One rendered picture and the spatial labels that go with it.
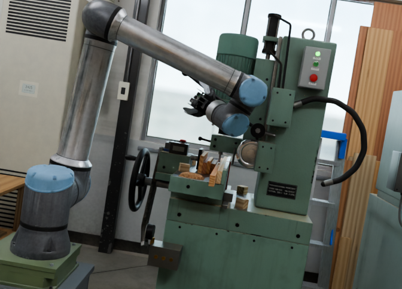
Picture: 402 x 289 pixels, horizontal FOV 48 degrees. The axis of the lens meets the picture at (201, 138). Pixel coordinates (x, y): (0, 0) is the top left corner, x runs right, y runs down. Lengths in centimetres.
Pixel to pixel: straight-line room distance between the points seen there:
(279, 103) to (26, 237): 103
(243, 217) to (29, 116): 194
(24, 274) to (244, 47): 119
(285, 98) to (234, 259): 67
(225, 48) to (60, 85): 159
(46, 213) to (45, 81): 187
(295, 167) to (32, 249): 105
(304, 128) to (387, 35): 168
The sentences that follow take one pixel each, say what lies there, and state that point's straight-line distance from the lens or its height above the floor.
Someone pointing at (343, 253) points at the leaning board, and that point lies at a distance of 322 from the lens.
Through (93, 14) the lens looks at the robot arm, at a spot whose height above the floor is 141.
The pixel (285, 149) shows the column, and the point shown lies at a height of 106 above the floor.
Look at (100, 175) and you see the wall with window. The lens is 351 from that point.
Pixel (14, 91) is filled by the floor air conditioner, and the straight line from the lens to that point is 338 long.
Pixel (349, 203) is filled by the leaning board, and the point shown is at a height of 70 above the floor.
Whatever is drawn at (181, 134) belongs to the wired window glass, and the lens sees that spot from 345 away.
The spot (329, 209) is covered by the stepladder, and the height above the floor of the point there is 71.
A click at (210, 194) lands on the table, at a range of 175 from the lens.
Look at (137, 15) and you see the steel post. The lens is 339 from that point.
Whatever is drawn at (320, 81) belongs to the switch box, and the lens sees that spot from 187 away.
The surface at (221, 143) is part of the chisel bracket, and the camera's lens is 198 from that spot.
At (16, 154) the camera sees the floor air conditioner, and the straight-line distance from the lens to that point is 339.
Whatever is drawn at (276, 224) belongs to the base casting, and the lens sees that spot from 184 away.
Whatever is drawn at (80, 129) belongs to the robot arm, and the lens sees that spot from 165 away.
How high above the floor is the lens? 118
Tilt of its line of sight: 4 degrees down
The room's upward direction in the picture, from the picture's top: 9 degrees clockwise
